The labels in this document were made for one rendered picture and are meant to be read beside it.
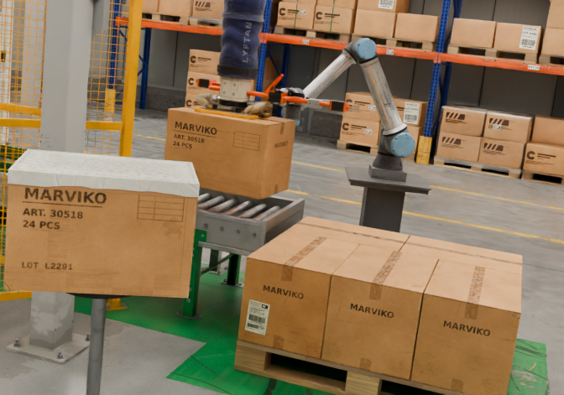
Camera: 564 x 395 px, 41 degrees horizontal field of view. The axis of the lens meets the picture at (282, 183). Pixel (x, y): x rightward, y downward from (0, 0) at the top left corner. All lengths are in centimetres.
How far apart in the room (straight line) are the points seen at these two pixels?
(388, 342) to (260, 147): 124
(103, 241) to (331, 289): 118
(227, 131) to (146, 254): 156
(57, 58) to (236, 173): 117
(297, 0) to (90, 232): 936
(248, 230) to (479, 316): 128
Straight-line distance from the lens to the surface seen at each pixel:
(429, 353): 332
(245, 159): 395
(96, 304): 279
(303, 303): 336
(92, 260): 255
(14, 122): 378
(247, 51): 409
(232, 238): 390
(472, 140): 1096
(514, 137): 1090
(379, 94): 444
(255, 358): 352
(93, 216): 251
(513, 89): 1223
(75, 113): 340
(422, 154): 1101
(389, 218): 470
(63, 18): 335
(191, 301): 408
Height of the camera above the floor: 151
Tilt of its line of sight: 11 degrees down
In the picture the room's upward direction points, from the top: 7 degrees clockwise
